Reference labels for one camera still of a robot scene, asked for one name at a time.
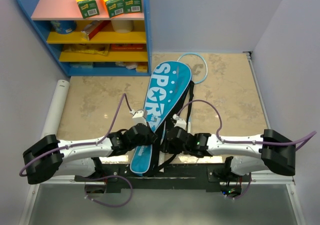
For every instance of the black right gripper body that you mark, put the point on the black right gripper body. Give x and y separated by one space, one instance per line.
170 148

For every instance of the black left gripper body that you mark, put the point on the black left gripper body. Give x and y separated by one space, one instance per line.
147 141

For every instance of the blue sport racket bag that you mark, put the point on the blue sport racket bag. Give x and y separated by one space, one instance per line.
169 85

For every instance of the blue badminton racket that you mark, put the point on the blue badminton racket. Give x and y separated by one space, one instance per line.
198 67

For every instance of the white shuttlecock tube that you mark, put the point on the white shuttlecock tube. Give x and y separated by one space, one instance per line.
56 108

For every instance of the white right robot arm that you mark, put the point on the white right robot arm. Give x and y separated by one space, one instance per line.
268 151

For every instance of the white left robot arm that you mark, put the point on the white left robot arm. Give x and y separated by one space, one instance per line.
51 157

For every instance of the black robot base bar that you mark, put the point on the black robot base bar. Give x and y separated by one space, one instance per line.
183 176

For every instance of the silver orange snack pack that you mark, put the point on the silver orange snack pack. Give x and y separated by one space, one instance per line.
90 30

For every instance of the yellow white small packs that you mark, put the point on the yellow white small packs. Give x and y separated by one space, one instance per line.
140 67

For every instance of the blue green bottom boxes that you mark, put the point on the blue green bottom boxes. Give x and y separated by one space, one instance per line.
81 65

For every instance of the red flat box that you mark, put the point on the red flat box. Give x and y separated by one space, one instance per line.
126 46

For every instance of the yellow snack bags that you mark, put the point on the yellow snack bags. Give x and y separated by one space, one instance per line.
83 48

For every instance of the blue shelf unit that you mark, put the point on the blue shelf unit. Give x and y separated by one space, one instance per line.
94 37

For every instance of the blue round can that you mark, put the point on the blue round can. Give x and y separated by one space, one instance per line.
64 26

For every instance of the orange green box middle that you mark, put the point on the orange green box middle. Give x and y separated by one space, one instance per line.
113 8

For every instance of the orange green box left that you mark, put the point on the orange green box left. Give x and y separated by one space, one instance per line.
88 8

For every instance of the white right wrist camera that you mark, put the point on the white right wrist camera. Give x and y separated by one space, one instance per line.
179 122

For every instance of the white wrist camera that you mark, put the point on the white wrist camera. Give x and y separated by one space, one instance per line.
139 116
179 122

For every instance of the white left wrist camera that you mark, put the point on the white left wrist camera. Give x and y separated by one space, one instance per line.
139 116

